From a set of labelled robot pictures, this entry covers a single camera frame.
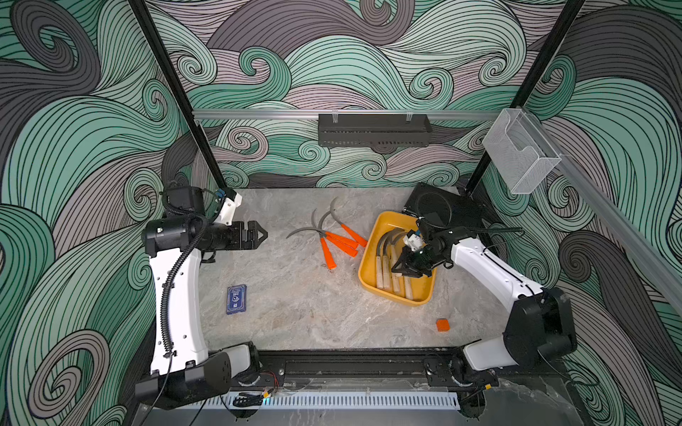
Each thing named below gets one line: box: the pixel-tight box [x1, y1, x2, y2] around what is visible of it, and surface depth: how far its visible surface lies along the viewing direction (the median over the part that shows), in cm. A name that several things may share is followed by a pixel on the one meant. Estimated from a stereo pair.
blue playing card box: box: [225, 284, 247, 316], surface depth 87 cm
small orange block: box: [436, 318, 451, 332], surface depth 83 cm
